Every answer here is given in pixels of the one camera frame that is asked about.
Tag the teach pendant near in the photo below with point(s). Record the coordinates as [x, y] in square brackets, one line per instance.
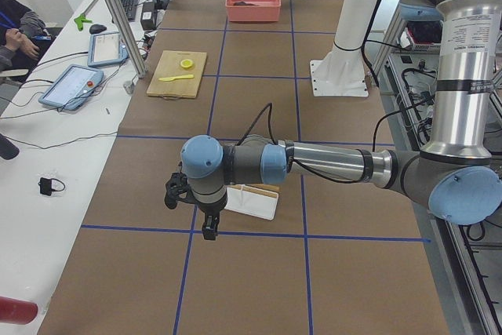
[72, 88]

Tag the grey aluminium post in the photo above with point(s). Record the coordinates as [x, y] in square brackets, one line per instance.
[119, 17]

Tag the yellow lemon slices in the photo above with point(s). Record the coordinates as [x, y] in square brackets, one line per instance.
[186, 63]

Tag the green plastic clamp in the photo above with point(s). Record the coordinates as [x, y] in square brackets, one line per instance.
[81, 20]

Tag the black computer mouse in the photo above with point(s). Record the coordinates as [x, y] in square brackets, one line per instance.
[97, 28]

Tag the dark grey cloth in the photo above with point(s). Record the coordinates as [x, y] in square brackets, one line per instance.
[242, 3]

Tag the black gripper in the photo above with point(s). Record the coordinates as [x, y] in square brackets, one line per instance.
[210, 214]

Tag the teach pendant far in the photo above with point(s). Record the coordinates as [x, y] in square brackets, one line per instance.
[106, 49]

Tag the bamboo cutting board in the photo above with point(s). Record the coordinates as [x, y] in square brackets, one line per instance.
[169, 65]

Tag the white rack base tray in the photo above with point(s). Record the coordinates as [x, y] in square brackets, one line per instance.
[255, 202]

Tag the yellow plastic knife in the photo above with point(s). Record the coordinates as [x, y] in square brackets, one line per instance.
[177, 77]

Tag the small black clip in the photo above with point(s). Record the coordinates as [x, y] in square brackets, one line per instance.
[48, 186]

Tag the white camera stand pillar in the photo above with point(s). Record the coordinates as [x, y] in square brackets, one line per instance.
[341, 72]

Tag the red fire extinguisher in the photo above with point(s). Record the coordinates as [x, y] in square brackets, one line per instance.
[19, 312]

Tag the teach pendant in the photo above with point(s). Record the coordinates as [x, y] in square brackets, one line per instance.
[72, 88]
[106, 49]

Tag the pink plastic bin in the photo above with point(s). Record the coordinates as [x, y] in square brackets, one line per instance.
[264, 11]

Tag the seated person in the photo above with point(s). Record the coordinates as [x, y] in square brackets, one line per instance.
[20, 26]

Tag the black adapter box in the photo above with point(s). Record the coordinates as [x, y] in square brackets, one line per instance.
[148, 18]

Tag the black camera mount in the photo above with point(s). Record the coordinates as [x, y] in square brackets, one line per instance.
[178, 189]

